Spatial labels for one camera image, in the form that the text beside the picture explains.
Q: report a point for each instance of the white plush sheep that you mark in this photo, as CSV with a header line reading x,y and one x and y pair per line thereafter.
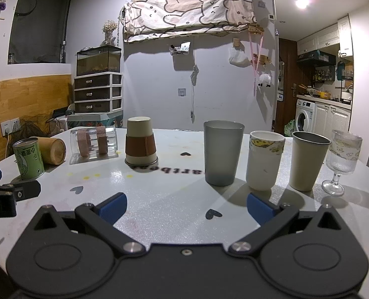
x,y
264,80

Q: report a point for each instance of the white washing machine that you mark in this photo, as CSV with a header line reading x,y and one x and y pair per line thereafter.
x,y
305,116

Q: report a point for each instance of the white cup with printed rim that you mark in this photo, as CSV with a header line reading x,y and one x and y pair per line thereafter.
x,y
263,168

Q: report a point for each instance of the white plastic bag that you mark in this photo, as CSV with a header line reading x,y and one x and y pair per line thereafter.
x,y
239,57

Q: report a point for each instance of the dark window curtain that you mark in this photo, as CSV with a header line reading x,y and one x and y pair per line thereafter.
x,y
38,21

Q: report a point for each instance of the grey translucent plastic cup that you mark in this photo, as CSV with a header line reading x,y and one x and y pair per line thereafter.
x,y
222,155

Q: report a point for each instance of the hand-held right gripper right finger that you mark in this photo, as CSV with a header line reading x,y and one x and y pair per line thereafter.
x,y
258,209

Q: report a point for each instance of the white three-drawer unit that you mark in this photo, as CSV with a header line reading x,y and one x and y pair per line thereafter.
x,y
98,92

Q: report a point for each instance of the ceiling light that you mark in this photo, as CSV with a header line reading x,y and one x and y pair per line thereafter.
x,y
303,1

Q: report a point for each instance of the printed cartoon cloth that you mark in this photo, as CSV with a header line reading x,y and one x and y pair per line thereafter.
x,y
187,9

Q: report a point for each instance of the pink ribbons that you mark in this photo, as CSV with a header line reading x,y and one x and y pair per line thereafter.
x,y
255,68

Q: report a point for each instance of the small clear wall shelf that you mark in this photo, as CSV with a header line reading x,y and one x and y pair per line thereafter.
x,y
179,49

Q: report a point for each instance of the beige metal cup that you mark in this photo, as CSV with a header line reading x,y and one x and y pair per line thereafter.
x,y
307,165

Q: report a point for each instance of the beige cup with brown sleeve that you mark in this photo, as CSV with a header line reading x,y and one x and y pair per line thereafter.
x,y
140,144

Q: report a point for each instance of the green bag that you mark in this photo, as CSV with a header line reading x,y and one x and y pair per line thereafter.
x,y
290,128

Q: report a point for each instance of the ribbed clear wine glass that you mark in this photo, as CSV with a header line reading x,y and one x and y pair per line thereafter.
x,y
343,155

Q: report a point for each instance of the brown wooden door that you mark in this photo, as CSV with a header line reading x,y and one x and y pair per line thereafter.
x,y
285,78

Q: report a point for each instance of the clear wall hook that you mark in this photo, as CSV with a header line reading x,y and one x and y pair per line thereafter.
x,y
181,92

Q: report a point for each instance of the white wall cabinets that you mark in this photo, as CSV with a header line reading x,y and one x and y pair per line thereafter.
x,y
324,35

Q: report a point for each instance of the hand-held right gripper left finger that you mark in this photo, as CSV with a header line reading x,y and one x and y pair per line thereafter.
x,y
115,208

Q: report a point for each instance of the white wall power outlet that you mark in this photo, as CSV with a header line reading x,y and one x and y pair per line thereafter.
x,y
10,126

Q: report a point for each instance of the green printed tin can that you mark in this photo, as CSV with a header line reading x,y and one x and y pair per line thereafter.
x,y
29,158

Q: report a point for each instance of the glass fish tank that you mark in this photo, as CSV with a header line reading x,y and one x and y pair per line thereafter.
x,y
98,62

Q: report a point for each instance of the dried flower bouquet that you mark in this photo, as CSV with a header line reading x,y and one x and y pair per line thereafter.
x,y
109,29

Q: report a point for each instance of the clear glass with woven bands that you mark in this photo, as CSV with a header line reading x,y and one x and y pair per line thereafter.
x,y
92,141

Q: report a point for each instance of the white kitchen base cabinet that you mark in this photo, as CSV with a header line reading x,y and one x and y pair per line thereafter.
x,y
332,116

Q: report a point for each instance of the bamboo cup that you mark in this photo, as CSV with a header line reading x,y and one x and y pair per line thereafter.
x,y
54,151

